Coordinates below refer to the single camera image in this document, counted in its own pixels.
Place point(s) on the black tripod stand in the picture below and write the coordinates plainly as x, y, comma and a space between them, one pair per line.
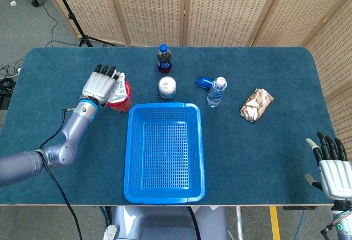
72, 17

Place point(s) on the blue wrapped snack packet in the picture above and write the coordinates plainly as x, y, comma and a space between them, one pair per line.
204, 81

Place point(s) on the black floor device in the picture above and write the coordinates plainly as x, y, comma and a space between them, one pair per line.
5, 84

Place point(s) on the red instant noodle cup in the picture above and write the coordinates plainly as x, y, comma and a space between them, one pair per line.
121, 105

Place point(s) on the clear water bottle white cap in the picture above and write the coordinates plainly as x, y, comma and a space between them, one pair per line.
215, 94

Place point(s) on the teal felt table mat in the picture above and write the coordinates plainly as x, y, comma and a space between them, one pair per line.
247, 154

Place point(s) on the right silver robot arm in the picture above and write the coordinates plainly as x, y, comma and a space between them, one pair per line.
342, 220

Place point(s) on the wicker folding screen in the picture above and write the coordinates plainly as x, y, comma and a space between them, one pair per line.
220, 8

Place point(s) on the silver robot torso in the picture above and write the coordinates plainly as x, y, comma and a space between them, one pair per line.
165, 223

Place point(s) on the cola bottle with blue cap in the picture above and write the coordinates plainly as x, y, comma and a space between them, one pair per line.
164, 61

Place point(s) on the transparent jar with white lid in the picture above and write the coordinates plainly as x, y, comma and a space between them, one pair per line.
167, 86

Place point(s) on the gold red-print snack packet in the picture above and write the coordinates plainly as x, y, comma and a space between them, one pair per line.
255, 105

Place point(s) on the blue perforated plastic basket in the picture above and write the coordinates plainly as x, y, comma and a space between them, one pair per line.
165, 154

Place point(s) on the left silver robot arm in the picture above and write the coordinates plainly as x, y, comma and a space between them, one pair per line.
74, 130

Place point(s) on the white red spout pouch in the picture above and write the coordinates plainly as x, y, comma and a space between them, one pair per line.
120, 90

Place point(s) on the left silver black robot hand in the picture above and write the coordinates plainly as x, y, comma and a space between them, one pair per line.
97, 86

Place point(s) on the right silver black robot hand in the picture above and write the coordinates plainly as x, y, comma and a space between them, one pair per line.
335, 176

